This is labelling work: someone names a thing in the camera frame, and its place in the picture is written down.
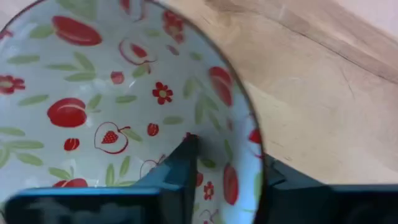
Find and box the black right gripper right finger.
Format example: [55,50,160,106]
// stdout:
[257,154,398,224]

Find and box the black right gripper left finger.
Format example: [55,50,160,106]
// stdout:
[4,134,200,224]

